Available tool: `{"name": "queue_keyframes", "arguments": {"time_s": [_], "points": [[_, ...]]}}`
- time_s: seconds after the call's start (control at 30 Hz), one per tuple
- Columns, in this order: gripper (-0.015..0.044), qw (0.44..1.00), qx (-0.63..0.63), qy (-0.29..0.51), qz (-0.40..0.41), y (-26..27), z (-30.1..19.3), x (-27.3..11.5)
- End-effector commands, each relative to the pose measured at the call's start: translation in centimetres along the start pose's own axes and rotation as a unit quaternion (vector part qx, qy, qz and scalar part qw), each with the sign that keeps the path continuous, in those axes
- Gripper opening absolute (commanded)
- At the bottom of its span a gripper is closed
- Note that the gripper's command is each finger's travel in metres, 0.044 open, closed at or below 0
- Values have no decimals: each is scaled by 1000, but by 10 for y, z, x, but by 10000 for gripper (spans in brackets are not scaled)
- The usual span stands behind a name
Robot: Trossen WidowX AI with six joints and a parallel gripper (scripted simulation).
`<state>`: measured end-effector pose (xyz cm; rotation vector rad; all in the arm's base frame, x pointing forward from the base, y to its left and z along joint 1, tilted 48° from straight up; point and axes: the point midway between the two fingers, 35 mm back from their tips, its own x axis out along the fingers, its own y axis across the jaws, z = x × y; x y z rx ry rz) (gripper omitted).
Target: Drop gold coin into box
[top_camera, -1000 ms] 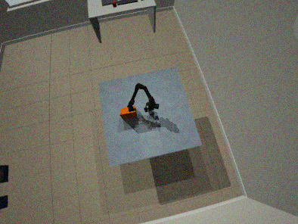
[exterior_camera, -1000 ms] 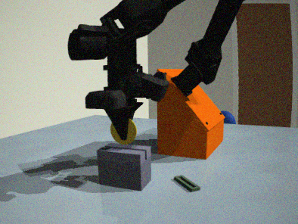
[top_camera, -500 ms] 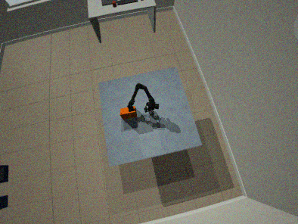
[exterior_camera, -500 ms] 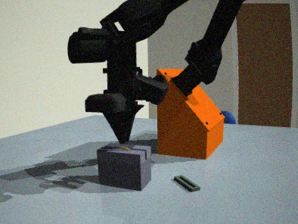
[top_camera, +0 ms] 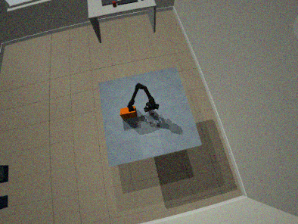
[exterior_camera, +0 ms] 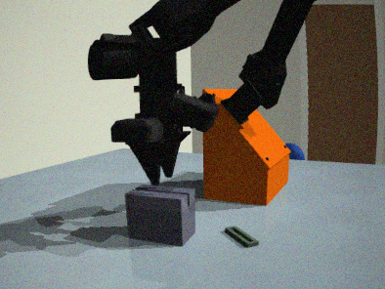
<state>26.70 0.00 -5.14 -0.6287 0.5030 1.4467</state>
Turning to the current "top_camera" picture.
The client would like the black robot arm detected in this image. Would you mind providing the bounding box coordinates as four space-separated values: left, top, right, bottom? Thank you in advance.
127 83 159 112

